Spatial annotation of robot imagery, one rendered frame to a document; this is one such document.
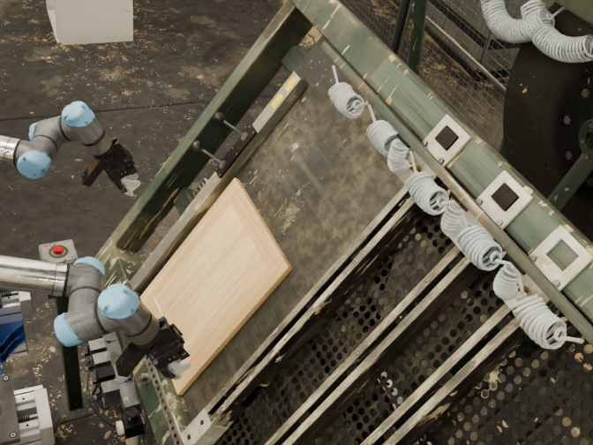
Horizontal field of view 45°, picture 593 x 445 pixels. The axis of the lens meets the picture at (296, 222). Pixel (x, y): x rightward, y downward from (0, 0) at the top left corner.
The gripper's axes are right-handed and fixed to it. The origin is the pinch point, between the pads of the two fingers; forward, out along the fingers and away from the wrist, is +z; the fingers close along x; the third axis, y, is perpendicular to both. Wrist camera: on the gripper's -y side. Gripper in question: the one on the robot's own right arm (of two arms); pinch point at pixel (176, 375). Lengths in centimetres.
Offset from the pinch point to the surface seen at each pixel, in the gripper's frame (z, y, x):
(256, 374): 20.9, 15.4, 2.6
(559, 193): 16, 111, 4
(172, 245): 28, 5, 70
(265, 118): 1, 53, 73
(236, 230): 19, 28, 52
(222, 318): 28.1, 11.6, 31.2
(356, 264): 1, 53, 4
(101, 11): 119, -1, 423
